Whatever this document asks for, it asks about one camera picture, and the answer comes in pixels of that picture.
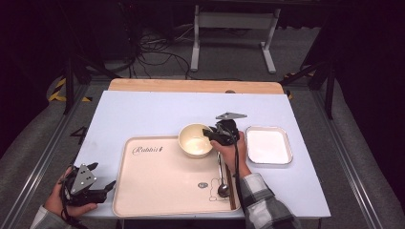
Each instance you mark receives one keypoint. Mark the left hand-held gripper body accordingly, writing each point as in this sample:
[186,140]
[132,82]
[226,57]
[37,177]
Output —
[82,181]

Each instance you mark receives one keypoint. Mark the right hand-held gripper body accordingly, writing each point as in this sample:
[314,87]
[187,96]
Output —
[227,132]

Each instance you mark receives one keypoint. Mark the cream bowl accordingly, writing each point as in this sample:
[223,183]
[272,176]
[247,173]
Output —
[194,146]

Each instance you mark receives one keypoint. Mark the white square plate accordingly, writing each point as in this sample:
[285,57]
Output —
[269,146]

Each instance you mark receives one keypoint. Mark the beige tray with rabbit print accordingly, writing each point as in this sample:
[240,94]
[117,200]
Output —
[159,184]

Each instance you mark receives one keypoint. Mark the metal spoon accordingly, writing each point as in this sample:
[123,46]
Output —
[223,190]

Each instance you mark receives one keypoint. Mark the person's right hand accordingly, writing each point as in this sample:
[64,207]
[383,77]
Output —
[230,156]

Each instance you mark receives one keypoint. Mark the person's left hand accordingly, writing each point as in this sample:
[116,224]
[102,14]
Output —
[54,200]

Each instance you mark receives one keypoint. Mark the wooden table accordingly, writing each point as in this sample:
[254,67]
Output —
[191,86]

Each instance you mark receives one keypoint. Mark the black tripod stand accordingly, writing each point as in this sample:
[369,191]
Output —
[329,86]
[69,82]

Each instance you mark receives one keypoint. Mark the aluminium floor rail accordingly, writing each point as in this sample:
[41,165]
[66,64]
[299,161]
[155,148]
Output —
[38,162]
[344,159]

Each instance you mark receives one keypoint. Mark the white metal stand frame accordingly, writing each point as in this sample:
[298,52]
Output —
[235,20]

